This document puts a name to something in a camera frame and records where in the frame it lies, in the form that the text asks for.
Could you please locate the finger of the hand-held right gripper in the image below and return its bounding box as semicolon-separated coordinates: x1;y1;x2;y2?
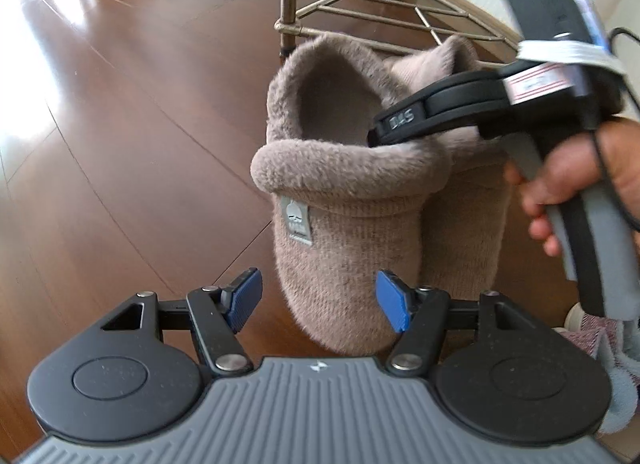
367;74;454;149

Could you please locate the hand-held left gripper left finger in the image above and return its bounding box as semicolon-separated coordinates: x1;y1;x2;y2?
101;266;264;378

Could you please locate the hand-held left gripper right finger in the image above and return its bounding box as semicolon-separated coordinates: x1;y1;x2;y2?
375;269;532;378

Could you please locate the taupe plush slipper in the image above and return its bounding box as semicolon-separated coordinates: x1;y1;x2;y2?
385;34;516;305
250;34;451;357

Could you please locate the purple tweed fleece boot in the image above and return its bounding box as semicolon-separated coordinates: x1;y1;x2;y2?
564;304;640;440

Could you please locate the person's right hand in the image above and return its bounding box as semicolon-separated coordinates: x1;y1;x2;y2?
504;119;640;257

